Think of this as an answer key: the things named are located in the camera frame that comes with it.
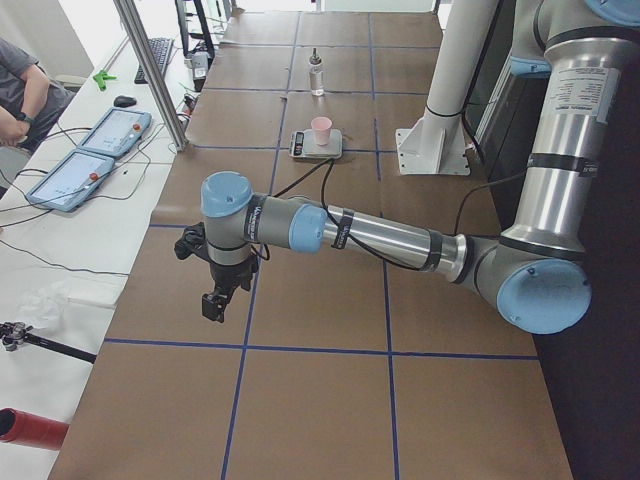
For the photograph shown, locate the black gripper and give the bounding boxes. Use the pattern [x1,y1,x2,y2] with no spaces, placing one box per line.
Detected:
[201,258,258,323]

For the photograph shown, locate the pink plastic cup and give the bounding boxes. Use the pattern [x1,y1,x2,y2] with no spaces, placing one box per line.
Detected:
[311,116,333,146]

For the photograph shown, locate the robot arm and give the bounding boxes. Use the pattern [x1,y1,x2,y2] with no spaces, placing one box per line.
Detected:
[195,1,639,334]

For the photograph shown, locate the silver digital kitchen scale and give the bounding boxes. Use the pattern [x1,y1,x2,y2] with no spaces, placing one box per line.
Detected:
[289,129,343,161]

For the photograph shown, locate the crumpled white plastic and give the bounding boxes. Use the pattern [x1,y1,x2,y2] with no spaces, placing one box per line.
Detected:
[16,282,69,332]

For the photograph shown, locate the lower teach pendant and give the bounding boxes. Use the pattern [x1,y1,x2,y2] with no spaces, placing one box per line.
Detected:
[25,149,115,212]

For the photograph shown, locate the teach pendant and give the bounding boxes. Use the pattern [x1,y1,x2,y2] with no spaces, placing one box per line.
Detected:
[25,149,115,212]
[78,107,152,159]

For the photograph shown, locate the upper teach pendant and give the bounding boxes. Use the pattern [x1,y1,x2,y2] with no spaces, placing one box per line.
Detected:
[78,107,152,159]

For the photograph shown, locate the black computer mouse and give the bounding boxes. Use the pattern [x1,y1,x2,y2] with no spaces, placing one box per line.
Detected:
[113,95,137,108]

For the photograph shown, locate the red cylinder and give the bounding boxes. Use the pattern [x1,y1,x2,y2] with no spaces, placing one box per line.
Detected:
[1,408,69,451]

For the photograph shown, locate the black box with label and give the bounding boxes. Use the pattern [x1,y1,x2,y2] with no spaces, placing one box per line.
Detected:
[188,50,212,92]

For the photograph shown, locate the green clip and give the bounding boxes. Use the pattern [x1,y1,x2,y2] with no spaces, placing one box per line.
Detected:
[92,69,118,92]

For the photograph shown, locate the black keyboard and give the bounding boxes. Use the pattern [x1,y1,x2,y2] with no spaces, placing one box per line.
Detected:
[133,37,174,84]

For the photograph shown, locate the seated person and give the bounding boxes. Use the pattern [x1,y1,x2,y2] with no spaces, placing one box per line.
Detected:
[1,39,75,153]

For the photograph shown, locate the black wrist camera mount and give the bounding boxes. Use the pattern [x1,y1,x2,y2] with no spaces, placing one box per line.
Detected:
[174,222,210,262]

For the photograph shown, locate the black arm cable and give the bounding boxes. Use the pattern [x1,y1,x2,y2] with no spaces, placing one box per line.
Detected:
[259,157,531,273]

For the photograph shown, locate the white camera stand pole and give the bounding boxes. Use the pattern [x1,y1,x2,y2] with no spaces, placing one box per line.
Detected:
[396,0,499,176]

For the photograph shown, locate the aluminium frame post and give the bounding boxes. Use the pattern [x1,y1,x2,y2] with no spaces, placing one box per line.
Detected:
[114,0,188,152]

